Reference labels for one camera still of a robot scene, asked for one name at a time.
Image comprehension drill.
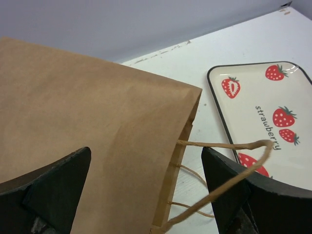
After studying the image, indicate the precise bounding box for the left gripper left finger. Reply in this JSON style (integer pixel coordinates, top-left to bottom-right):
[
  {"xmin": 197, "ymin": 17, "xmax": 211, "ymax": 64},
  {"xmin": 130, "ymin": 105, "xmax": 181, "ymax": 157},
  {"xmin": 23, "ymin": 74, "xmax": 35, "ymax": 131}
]
[{"xmin": 0, "ymin": 147, "xmax": 91, "ymax": 234}]

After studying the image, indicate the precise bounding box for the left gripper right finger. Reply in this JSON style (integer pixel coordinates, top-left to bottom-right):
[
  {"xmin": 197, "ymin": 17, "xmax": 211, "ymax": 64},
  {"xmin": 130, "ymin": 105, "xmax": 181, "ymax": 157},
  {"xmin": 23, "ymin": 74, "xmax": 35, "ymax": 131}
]
[{"xmin": 201, "ymin": 146, "xmax": 312, "ymax": 234}]

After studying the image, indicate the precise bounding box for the brown paper bag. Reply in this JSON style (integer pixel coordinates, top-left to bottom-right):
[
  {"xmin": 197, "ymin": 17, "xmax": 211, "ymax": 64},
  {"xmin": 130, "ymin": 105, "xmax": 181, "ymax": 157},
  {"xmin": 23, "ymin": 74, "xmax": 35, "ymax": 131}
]
[{"xmin": 0, "ymin": 36, "xmax": 274, "ymax": 234}]

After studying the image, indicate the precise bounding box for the strawberry print tray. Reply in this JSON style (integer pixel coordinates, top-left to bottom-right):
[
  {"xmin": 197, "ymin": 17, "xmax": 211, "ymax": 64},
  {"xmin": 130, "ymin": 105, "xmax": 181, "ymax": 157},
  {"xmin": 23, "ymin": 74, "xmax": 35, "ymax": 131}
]
[{"xmin": 207, "ymin": 61, "xmax": 312, "ymax": 190}]

